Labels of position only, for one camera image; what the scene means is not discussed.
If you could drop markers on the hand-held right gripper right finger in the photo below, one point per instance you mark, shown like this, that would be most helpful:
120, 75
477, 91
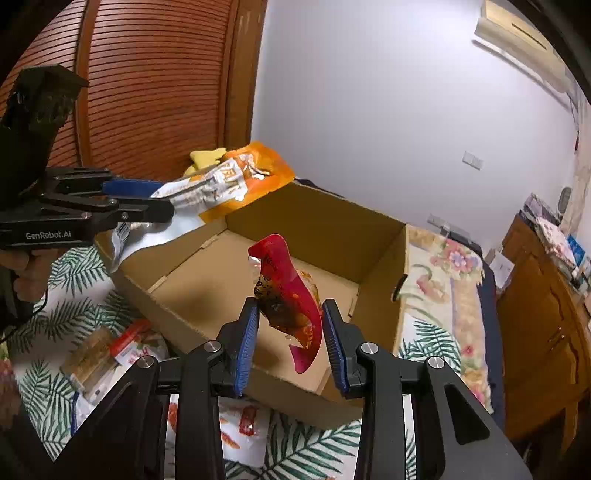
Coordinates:
333, 350

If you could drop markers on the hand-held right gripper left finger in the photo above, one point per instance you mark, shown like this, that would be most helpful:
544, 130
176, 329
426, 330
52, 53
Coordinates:
244, 350

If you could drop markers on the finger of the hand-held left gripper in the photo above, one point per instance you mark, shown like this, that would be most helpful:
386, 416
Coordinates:
147, 212
131, 188

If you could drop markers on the cardboard box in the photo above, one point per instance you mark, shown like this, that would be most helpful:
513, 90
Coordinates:
198, 295

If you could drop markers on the white shrimp-print snack packet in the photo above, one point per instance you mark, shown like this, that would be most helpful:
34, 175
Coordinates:
244, 429

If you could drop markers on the orange and silver snack packet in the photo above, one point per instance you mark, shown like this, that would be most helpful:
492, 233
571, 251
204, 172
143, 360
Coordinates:
272, 180

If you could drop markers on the person's left hand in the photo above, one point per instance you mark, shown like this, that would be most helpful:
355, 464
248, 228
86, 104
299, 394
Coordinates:
32, 272

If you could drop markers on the yellow plush toy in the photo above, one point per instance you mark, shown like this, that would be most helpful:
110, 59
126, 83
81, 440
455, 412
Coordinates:
203, 159

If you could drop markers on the red and white snack packet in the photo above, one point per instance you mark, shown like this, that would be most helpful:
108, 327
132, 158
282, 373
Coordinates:
138, 344

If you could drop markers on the leaf-print blanket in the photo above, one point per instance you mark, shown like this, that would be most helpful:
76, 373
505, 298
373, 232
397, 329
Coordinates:
83, 304

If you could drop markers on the wooden louvered wardrobe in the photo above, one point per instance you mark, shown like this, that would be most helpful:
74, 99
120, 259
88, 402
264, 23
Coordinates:
161, 69

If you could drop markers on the floral blanket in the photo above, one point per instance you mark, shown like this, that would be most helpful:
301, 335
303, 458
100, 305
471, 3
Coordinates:
443, 277

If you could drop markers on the clear cracker packet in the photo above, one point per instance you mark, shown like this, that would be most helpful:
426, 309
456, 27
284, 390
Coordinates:
90, 357

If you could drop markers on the dark blue bed sheet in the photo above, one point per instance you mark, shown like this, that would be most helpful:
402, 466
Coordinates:
491, 332

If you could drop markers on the white papers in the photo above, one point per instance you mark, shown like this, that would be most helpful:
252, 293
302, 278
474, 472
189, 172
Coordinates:
501, 266

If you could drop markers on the wooden cabinet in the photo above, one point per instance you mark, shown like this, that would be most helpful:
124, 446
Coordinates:
531, 323

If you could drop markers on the floral folded cloth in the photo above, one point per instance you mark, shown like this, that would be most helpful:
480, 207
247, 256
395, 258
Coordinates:
556, 240

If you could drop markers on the grey folded cloth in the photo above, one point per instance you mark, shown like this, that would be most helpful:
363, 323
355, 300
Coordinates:
540, 207

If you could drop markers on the blue box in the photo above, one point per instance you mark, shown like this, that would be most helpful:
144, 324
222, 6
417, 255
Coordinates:
577, 251

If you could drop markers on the beige curtain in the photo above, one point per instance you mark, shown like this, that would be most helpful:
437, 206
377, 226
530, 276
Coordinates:
579, 175

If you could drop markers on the white air conditioner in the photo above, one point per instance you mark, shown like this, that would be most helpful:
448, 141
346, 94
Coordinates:
517, 37

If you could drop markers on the white wall socket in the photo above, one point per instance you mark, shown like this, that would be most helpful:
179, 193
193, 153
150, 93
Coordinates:
438, 220

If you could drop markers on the white wall switch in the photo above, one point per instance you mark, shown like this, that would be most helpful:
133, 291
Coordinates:
473, 158

